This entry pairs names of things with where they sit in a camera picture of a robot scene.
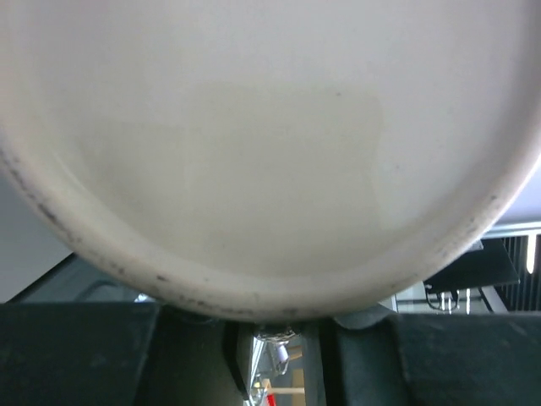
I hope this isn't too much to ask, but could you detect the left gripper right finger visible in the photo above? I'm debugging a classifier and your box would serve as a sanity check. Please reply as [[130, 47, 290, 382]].
[[303, 306, 540, 405]]

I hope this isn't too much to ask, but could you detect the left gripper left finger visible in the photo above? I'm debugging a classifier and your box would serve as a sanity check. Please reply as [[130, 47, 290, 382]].
[[1, 302, 249, 405]]

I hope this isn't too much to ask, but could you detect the beige patterned mug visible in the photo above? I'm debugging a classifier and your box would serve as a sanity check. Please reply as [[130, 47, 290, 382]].
[[1, 1, 540, 321]]

